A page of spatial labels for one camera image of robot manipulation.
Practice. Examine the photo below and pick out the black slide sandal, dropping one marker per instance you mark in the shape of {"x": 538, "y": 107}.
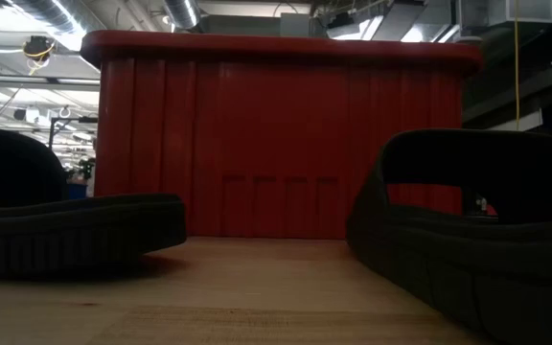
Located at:
{"x": 496, "y": 273}
{"x": 65, "y": 235}

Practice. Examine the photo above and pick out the red plastic bin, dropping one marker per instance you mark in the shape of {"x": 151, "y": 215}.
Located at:
{"x": 276, "y": 144}

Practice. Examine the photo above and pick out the blue bin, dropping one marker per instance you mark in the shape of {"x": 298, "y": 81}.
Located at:
{"x": 77, "y": 190}

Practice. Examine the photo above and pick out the red box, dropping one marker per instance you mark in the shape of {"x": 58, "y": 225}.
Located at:
{"x": 491, "y": 210}

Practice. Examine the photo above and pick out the silver round ventilation duct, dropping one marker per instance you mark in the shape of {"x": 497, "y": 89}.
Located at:
{"x": 180, "y": 12}
{"x": 46, "y": 10}

